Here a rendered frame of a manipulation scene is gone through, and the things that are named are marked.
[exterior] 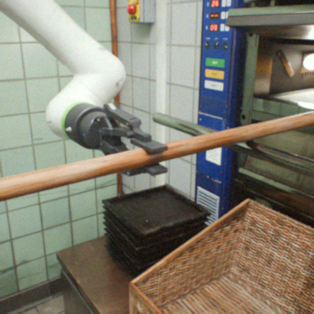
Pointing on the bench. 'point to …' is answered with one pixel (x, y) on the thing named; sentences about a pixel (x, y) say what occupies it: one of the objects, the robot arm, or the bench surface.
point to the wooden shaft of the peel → (141, 157)
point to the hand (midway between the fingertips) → (148, 155)
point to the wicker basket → (140, 300)
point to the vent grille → (206, 199)
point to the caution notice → (214, 156)
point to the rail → (272, 10)
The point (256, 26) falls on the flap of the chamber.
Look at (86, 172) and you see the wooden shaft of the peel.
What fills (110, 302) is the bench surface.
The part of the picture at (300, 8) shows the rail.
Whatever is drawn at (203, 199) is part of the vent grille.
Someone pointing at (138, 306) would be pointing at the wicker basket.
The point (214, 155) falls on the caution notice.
